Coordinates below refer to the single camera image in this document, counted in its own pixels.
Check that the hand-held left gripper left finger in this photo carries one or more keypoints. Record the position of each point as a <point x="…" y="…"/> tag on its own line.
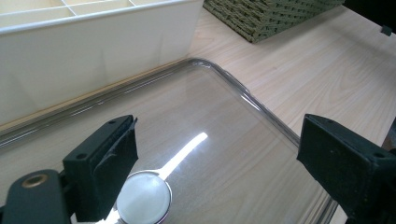
<point x="99" y="168"/>

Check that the white divided organizer box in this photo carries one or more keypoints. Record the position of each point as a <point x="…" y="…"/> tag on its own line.
<point x="77" y="62"/>

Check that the clear plastic lid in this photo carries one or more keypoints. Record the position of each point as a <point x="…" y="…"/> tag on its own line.
<point x="218" y="124"/>

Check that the green woven basket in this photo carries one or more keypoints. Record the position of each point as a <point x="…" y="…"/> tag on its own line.
<point x="264" y="18"/>

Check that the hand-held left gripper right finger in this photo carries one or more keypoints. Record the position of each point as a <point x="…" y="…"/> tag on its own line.
<point x="348" y="168"/>

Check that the black curtain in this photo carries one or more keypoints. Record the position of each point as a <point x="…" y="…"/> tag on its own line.
<point x="370" y="12"/>

